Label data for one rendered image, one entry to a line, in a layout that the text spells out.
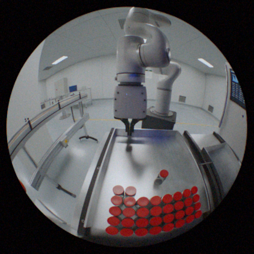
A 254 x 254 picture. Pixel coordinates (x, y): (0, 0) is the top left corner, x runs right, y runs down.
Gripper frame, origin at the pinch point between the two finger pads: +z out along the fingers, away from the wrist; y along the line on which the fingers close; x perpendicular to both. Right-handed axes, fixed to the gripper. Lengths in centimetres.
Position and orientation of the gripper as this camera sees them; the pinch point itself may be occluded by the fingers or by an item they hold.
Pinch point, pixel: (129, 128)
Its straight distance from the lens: 30.9
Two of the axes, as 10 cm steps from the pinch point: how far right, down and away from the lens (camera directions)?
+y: 10.0, 0.4, -0.6
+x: 0.8, -4.9, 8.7
